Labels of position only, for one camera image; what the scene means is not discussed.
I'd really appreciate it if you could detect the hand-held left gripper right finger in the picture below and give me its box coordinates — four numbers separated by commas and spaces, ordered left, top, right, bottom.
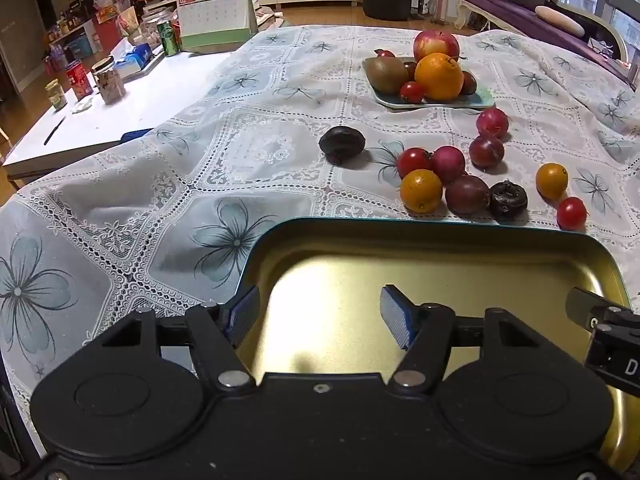
380, 285, 546, 393

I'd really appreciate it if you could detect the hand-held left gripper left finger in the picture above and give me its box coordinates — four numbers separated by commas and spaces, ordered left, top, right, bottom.
89, 285, 262, 392

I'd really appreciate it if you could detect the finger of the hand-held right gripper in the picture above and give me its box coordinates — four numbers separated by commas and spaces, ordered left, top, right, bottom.
566, 287, 618, 333

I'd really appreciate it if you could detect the gold metal tin tray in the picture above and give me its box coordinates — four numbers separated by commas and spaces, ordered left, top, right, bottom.
235, 216, 632, 476

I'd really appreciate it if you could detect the wrinkled dark passion fruit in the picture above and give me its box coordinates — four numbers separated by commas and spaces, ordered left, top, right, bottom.
488, 180, 529, 222

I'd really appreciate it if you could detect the orange-yellow tomato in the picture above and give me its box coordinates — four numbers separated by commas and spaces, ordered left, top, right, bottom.
400, 169, 444, 214
535, 162, 569, 201

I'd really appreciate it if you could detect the dark red plum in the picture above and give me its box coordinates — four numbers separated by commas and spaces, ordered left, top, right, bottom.
445, 175, 490, 216
469, 133, 505, 169

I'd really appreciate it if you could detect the white lace floral tablecloth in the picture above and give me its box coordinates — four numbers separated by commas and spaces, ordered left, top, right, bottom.
0, 24, 640, 441

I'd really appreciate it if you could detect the dark purple plum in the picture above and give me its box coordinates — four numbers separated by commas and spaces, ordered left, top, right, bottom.
319, 126, 367, 165

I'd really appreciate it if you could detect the light green plate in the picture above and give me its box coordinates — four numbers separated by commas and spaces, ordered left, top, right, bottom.
363, 57, 496, 112

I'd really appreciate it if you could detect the white side table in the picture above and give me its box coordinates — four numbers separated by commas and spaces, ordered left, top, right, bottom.
1, 47, 241, 181

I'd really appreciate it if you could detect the brown kiwi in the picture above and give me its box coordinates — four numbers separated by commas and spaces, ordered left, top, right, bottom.
363, 56, 410, 95

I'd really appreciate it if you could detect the orange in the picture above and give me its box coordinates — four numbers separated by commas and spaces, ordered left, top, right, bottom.
414, 53, 465, 102

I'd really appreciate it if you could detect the black pen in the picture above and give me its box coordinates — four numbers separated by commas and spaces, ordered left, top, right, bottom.
44, 116, 67, 146

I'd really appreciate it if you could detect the glass jar with brown contents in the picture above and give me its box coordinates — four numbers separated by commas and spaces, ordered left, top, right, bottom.
91, 57, 127, 106

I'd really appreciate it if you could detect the large red apple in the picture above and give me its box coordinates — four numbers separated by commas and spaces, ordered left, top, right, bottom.
413, 30, 460, 63

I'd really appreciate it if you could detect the blue tissue box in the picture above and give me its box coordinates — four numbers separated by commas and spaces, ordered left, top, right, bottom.
114, 42, 153, 78

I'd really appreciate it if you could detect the white oval pillow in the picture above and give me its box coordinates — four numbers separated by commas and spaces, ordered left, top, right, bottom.
535, 5, 586, 37

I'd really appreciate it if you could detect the red tin can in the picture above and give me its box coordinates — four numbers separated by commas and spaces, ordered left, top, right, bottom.
66, 60, 95, 101

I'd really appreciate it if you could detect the green drink can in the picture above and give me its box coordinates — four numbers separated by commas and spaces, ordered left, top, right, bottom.
156, 20, 181, 57

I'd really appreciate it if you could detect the small glass jar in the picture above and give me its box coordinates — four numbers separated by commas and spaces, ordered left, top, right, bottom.
45, 79, 68, 111

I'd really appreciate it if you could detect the purple sofa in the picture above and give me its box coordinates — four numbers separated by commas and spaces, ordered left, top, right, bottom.
455, 0, 640, 86

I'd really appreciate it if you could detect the stack of books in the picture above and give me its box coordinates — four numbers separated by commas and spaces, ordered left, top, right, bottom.
250, 0, 282, 31

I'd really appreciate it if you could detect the desk calendar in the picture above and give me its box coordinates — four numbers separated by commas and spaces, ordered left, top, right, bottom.
177, 0, 259, 53

